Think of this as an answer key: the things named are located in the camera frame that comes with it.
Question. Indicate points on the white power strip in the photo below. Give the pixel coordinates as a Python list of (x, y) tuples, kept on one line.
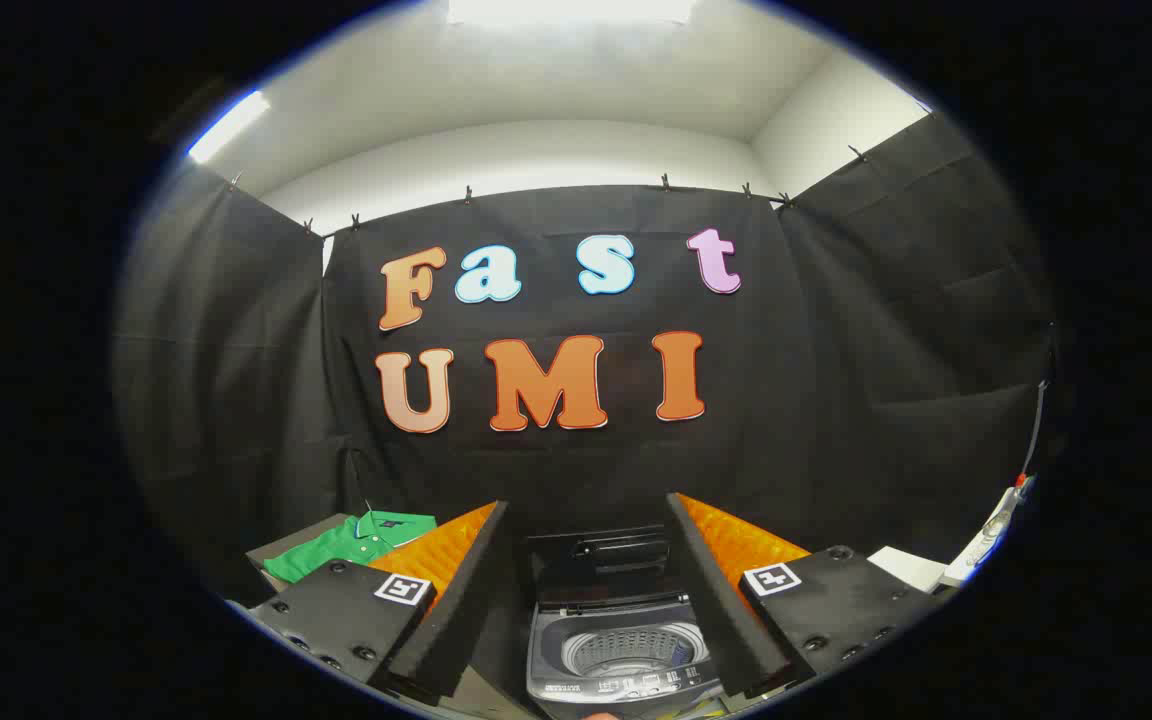
[(986, 535)]

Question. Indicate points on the green polo shirt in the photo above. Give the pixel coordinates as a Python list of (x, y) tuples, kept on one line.
[(336, 548)]

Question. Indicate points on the wide ceiling light panel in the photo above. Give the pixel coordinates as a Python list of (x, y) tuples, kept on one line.
[(566, 10)]

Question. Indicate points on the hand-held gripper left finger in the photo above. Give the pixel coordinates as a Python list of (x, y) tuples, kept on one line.
[(456, 610)]

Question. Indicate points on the grey washing machine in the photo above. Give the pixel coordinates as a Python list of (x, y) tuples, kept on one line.
[(626, 650)]

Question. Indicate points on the white board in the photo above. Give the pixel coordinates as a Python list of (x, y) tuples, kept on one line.
[(911, 568)]

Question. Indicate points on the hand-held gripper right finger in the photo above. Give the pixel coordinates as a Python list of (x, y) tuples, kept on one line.
[(721, 610)]

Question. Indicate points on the grey side table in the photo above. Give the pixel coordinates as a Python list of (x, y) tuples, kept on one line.
[(294, 535)]

